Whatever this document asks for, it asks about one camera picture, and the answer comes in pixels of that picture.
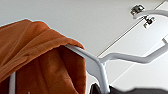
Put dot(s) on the small dark metal knob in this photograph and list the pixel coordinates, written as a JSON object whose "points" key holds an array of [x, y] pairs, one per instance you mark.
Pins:
{"points": [[149, 21]]}

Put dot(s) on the small metal wardrobe fitting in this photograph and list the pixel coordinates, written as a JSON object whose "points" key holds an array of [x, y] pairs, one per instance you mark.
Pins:
{"points": [[137, 9]]}

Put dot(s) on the white wardrobe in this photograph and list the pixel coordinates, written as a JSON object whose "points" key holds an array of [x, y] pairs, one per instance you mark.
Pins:
{"points": [[66, 10]]}

